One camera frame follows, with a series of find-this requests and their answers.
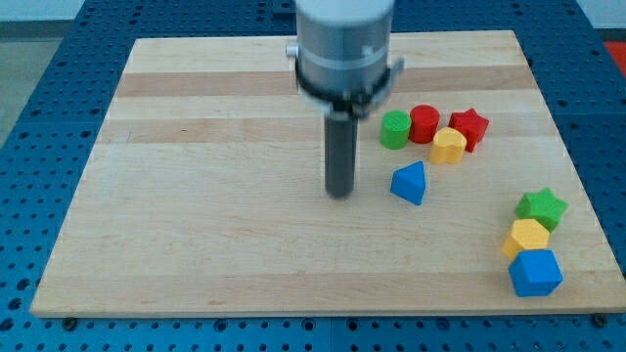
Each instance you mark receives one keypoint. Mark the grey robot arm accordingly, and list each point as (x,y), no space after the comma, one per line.
(341,55)

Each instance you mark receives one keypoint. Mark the blue triangle block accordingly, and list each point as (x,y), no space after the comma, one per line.
(409,183)

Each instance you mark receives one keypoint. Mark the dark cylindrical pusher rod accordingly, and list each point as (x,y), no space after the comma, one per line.
(340,156)

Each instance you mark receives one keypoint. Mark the green cylinder block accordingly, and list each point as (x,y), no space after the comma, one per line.
(395,128)

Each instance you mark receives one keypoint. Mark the wooden board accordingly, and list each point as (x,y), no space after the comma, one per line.
(203,195)

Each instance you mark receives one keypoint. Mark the red cylinder block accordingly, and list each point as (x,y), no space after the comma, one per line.
(425,120)

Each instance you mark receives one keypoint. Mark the yellow heart block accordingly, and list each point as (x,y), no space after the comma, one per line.
(448,146)

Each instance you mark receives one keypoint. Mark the red star block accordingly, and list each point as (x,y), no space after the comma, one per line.
(471,124)

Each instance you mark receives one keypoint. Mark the yellow hexagon block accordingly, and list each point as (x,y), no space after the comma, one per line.
(525,234)

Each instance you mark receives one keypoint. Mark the green star block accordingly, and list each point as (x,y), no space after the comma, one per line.
(543,206)

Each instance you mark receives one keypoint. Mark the blue cube block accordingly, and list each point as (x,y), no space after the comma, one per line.
(535,273)

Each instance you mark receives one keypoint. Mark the blue perforated table plate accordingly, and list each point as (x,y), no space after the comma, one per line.
(44,155)

